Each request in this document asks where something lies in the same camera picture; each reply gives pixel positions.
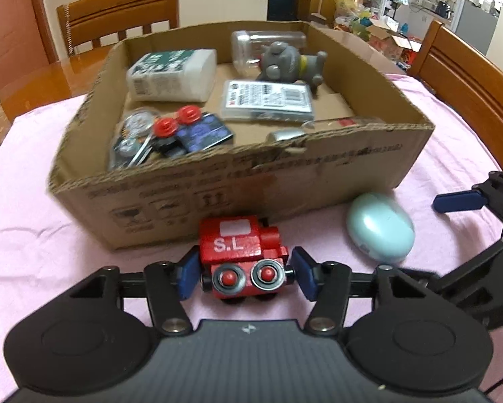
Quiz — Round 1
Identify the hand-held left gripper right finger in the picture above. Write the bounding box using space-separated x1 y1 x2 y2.
290 247 441 337

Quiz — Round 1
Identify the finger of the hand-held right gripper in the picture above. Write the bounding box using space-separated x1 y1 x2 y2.
427 235 503 332
432 170 503 236

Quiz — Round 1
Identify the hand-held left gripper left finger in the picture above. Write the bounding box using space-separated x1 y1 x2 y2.
69 252 202 335

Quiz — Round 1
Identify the red toy train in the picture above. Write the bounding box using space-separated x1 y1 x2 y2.
199 215 296 303

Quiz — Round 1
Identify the mint egg-shaped case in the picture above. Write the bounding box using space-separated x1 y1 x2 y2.
346 192 416 266

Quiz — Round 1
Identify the cardboard box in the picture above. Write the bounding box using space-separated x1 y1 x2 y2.
367 19 422 61
45 21 437 253

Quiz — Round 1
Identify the red-capped toy pieces bag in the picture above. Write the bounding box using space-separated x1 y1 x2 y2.
109 107 162 171

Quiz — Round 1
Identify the card pack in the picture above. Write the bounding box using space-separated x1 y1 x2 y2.
221 80 315 123

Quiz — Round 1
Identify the grey elephant toy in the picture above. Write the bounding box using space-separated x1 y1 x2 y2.
257 41 328 98

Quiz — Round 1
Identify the wooden chair grooved back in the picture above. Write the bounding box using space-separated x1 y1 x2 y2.
407 19 503 173

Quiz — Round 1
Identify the pink tablecloth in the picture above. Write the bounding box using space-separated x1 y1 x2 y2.
0 73 503 403

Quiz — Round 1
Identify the cardboard box on floor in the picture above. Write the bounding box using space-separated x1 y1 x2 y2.
367 19 422 61

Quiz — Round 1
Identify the grey refrigerator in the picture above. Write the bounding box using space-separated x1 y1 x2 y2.
455 0 503 55

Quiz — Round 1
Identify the white container green label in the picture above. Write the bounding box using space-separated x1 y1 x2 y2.
126 48 217 102

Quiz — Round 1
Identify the pile of colourful clutter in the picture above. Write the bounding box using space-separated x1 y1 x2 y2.
333 0 424 65

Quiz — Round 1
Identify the clear plastic jar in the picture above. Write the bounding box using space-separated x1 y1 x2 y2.
230 29 308 77

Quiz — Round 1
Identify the wooden chair slatted back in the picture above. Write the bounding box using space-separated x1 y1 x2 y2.
57 0 180 57

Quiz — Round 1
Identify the brown wooden door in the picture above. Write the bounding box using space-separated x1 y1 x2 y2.
0 0 59 101

